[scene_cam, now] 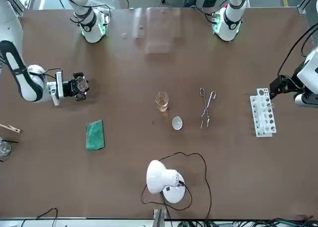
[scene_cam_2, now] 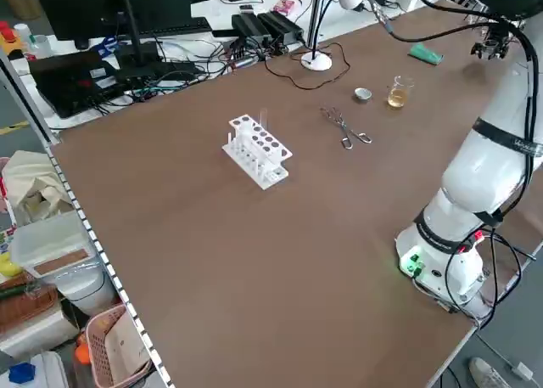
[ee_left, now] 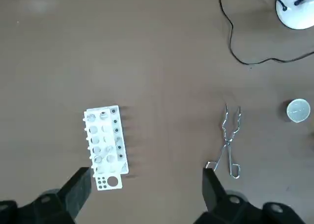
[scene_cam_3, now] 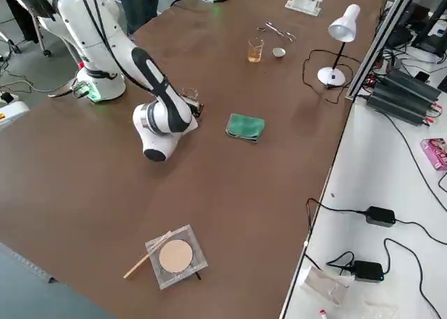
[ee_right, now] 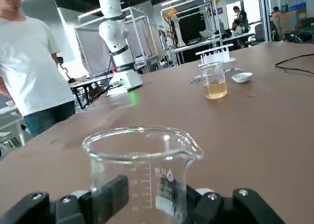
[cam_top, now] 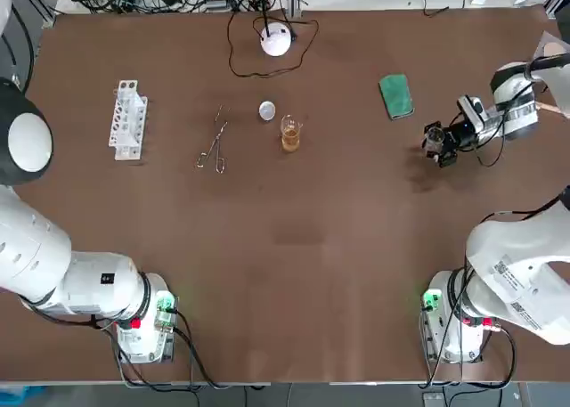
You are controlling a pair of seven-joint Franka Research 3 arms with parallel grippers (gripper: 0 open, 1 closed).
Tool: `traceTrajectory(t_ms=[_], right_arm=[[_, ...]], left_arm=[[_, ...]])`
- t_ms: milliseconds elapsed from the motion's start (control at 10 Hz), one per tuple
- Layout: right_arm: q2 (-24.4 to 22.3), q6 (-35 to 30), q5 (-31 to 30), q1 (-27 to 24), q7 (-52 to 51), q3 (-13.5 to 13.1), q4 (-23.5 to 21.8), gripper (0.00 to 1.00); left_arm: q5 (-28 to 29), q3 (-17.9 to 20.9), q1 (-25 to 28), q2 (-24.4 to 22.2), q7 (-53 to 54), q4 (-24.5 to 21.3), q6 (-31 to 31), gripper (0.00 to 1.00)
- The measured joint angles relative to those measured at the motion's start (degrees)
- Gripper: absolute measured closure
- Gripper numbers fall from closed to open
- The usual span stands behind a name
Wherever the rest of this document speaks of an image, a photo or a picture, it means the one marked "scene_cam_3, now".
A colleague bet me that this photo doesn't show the black power supply cable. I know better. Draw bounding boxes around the black power supply cable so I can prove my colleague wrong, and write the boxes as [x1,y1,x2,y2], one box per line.
[378,110,447,210]

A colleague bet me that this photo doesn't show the pink printed box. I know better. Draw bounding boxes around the pink printed box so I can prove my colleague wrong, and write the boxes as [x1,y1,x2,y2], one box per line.
[419,136,447,172]

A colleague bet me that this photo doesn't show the black power adapter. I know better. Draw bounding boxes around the black power adapter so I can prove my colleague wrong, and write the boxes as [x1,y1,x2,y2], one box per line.
[353,260,385,283]
[365,205,397,228]

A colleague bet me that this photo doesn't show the glass beaker with yellow liquid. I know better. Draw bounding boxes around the glass beaker with yellow liquid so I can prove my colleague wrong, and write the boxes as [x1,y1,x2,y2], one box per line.
[247,36,265,64]

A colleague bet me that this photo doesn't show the white desk lamp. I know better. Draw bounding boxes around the white desk lamp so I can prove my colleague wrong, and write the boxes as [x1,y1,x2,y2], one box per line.
[316,3,362,88]

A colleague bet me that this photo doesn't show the metal crucible tongs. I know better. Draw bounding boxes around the metal crucible tongs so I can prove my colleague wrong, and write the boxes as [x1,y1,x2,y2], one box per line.
[256,21,298,43]

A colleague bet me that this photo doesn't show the white control box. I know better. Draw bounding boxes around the white control box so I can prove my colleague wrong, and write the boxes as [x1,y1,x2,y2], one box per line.
[0,100,31,131]

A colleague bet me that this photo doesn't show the clear plastic bag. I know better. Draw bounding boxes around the clear plastic bag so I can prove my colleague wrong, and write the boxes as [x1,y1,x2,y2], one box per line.
[299,265,351,306]

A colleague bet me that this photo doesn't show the black power supply unit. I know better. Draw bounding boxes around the black power supply unit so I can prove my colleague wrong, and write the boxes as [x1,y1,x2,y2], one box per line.
[365,83,434,126]
[382,69,441,102]

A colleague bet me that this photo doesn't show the green folded cloth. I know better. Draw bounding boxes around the green folded cloth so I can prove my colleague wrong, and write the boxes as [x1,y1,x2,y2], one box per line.
[225,113,266,145]

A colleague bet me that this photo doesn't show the person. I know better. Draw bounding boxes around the person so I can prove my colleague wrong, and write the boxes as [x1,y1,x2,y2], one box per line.
[117,0,162,36]

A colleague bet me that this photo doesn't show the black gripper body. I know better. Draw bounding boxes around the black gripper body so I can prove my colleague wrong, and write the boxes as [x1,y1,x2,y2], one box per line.
[188,101,205,119]

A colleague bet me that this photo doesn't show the wooden test tube clamp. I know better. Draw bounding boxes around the wooden test tube clamp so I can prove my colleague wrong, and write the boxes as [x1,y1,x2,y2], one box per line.
[122,229,175,280]

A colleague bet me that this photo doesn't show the grey office chair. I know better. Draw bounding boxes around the grey office chair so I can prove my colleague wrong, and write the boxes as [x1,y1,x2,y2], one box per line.
[0,0,54,59]

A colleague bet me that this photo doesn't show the black adapter cable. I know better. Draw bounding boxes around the black adapter cable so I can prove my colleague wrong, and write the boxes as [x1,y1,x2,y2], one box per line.
[382,237,444,316]
[306,197,368,247]
[393,218,447,246]
[325,251,358,276]

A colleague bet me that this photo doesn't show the black computer monitor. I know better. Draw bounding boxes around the black computer monitor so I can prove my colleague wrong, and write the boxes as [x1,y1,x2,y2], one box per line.
[410,0,447,64]

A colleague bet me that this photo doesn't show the aluminium frame post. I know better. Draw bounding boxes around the aluminium frame post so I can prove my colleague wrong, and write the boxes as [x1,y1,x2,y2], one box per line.
[344,0,422,103]

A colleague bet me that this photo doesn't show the small clear glass beaker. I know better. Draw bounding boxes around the small clear glass beaker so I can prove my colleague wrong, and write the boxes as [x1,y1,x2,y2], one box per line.
[181,87,200,103]

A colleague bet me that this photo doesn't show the black lamp cable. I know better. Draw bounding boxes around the black lamp cable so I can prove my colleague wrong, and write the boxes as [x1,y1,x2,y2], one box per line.
[301,49,361,105]

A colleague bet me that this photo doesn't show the white test tube rack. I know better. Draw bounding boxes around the white test tube rack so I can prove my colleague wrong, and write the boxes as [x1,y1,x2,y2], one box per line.
[284,0,326,17]

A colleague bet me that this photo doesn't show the square wire gauze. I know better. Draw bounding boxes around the square wire gauze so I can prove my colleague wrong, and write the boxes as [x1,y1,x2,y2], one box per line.
[144,223,210,291]

